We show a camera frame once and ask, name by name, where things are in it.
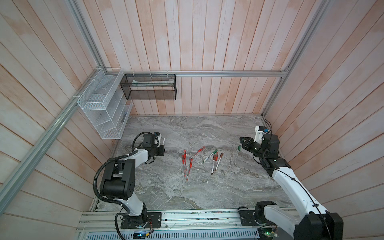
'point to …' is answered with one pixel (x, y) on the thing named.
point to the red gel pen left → (184, 159)
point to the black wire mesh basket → (149, 86)
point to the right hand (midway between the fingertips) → (240, 137)
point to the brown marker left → (213, 160)
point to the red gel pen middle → (184, 171)
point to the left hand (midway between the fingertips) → (163, 150)
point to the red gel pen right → (216, 158)
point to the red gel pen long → (190, 167)
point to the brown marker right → (221, 154)
